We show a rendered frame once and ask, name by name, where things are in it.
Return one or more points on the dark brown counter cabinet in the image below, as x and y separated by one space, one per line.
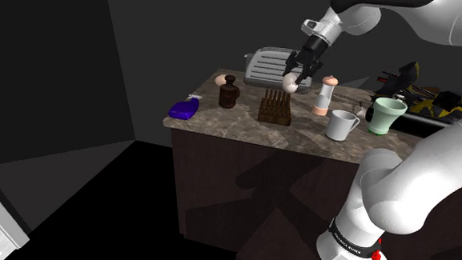
228 192

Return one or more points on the long black tray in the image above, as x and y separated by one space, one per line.
417 124

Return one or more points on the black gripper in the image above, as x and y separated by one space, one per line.
313 51

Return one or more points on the pale green cup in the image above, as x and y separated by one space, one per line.
384 116

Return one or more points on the blue spray bottle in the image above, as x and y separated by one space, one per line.
183 109

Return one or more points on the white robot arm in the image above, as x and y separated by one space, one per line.
404 192

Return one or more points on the grey metal utensil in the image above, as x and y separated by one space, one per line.
349 99

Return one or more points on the dark brown wooden shaker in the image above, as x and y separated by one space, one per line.
228 94

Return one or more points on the brown wooden rack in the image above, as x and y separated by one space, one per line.
274 112

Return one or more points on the grey toaster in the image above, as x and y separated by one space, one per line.
267 68

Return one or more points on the black angular tool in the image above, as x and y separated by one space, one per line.
403 76

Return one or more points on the white mug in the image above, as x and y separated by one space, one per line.
338 125

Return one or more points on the black and yellow object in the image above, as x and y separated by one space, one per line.
447 104

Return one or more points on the beige egg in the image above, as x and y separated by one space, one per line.
219 80

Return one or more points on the white egg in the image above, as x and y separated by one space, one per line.
289 85

